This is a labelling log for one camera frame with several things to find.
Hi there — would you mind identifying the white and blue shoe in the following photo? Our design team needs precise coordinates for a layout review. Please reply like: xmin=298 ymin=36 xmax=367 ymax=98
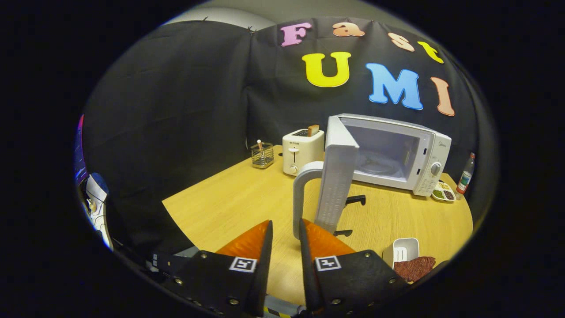
xmin=85 ymin=172 xmax=114 ymax=250

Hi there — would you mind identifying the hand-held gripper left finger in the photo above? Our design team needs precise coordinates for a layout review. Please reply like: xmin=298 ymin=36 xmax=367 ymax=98
xmin=161 ymin=220 xmax=273 ymax=318

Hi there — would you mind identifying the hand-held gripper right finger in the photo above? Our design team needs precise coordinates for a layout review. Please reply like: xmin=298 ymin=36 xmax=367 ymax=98
xmin=299 ymin=219 xmax=411 ymax=316

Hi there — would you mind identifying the white pop-up toaster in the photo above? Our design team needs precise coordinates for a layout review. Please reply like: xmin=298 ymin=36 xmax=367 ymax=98
xmin=282 ymin=128 xmax=325 ymax=177

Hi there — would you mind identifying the clear plastic water bottle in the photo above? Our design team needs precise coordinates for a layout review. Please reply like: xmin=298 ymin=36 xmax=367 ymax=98
xmin=456 ymin=152 xmax=476 ymax=195

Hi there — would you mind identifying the white divided dish of beans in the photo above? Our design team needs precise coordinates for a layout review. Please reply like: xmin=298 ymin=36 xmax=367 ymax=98
xmin=431 ymin=181 xmax=457 ymax=203

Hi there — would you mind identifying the small white rectangular tray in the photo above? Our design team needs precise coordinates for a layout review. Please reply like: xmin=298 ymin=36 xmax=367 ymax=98
xmin=382 ymin=238 xmax=420 ymax=269

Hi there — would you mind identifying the red-brown meat slice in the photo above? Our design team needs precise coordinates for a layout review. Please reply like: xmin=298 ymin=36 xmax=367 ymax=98
xmin=393 ymin=256 xmax=437 ymax=283

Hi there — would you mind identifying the wire mesh utensil basket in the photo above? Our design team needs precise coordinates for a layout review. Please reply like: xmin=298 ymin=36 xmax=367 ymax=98
xmin=251 ymin=141 xmax=275 ymax=169

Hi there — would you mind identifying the white toaster oven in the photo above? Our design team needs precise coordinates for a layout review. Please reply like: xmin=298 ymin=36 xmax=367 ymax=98
xmin=292 ymin=113 xmax=452 ymax=241

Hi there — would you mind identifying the glass turntable plate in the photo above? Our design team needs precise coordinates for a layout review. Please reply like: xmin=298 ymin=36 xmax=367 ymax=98
xmin=358 ymin=157 xmax=407 ymax=177

